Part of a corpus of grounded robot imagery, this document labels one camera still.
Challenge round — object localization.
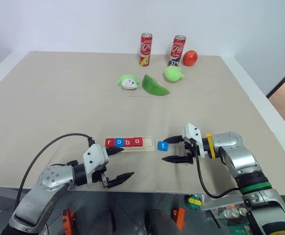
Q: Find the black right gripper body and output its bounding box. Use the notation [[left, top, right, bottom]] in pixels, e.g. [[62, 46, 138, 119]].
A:
[[182, 138, 198, 165]]

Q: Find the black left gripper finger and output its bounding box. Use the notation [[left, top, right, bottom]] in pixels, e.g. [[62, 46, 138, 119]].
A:
[[107, 171, 135, 189], [106, 147, 125, 157]]

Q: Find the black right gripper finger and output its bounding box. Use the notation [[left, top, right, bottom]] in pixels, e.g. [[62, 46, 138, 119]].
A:
[[162, 135, 184, 144], [162, 155, 191, 165]]

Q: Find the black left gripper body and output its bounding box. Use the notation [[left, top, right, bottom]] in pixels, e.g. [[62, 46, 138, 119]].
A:
[[93, 164, 112, 189]]

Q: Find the wooden letter tray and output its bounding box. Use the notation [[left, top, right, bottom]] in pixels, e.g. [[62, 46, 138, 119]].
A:
[[104, 136, 155, 153]]

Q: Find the yellow zip tie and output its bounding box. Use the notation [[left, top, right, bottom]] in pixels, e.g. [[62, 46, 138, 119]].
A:
[[205, 133, 217, 160]]

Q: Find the yellow green toy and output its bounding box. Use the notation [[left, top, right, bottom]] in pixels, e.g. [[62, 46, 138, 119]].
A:
[[188, 194, 202, 209]]

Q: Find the green melon slice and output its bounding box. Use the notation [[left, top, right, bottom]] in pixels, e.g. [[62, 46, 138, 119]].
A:
[[142, 74, 170, 96]]

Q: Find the orange clamp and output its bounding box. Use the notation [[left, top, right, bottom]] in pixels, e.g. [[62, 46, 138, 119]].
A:
[[61, 208, 75, 235], [171, 208, 186, 231]]

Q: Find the beige table cover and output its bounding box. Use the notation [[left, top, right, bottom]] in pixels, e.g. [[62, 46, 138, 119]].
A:
[[0, 50, 285, 196]]

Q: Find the plain green plush toy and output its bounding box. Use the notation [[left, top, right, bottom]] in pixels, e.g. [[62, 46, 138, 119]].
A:
[[163, 65, 186, 83]]

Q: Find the green plush toy white face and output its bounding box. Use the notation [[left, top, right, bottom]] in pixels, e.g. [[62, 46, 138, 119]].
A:
[[118, 74, 141, 91]]

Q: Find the red apple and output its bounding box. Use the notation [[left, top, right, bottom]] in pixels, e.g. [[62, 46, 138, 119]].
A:
[[182, 49, 199, 67]]

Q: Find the red soda can blue base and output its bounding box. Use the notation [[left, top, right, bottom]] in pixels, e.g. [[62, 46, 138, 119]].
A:
[[167, 35, 187, 68]]

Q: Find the red soda can yellow base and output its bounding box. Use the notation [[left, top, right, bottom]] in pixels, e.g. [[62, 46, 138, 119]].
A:
[[139, 32, 153, 68]]

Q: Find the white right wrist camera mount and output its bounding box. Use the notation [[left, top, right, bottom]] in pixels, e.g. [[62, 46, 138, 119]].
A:
[[181, 122, 208, 159]]

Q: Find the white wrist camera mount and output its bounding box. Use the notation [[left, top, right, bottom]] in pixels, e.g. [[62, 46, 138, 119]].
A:
[[82, 144, 110, 187], [181, 122, 208, 159]]

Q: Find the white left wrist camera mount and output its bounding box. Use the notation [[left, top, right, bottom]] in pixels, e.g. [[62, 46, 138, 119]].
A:
[[82, 144, 110, 187]]

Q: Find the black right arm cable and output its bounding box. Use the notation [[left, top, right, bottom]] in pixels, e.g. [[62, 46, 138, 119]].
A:
[[194, 151, 242, 199]]

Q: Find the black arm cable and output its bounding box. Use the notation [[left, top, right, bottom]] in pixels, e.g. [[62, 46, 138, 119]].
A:
[[194, 151, 242, 199], [13, 133, 95, 212]]

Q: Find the grey table frame bar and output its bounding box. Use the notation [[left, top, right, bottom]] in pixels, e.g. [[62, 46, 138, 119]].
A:
[[199, 194, 246, 212]]

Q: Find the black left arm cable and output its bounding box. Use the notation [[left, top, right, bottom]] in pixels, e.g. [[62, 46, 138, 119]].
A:
[[13, 133, 95, 212]]

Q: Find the dark door frame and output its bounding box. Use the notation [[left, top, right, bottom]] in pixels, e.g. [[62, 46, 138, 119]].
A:
[[266, 61, 285, 99]]

